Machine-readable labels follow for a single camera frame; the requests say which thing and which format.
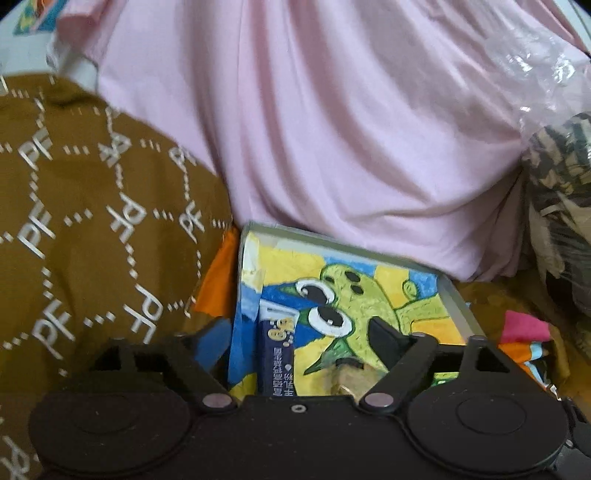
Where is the cartoon-print tray box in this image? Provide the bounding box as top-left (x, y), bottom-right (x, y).
top-left (228, 222), bottom-right (485, 398)

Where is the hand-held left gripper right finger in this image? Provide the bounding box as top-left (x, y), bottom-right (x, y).
top-left (359, 316), bottom-right (511, 414)

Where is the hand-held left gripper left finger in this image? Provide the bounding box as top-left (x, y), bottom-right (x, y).
top-left (90, 318), bottom-right (239, 412)

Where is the clear plastic bag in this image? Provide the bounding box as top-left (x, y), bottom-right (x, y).
top-left (480, 14), bottom-right (591, 139)

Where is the brown patterned pillow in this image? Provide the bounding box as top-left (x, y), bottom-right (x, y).
top-left (0, 74), bottom-right (242, 480)

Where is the zebra-striped cloth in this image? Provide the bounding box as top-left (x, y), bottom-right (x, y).
top-left (522, 113), bottom-right (591, 324)

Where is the dark blue snack packet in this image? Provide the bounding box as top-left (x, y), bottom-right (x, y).
top-left (256, 300), bottom-right (308, 398)

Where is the pink cloth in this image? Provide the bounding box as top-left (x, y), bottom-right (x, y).
top-left (51, 0), bottom-right (591, 283)

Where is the colourful printed blanket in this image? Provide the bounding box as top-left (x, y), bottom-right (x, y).
top-left (185, 228), bottom-right (591, 416)

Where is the clear-wrapped brown snack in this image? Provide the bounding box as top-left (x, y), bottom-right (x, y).
top-left (323, 364), bottom-right (389, 398)

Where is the wall poster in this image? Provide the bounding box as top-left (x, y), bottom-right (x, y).
top-left (14, 0), bottom-right (65, 36)

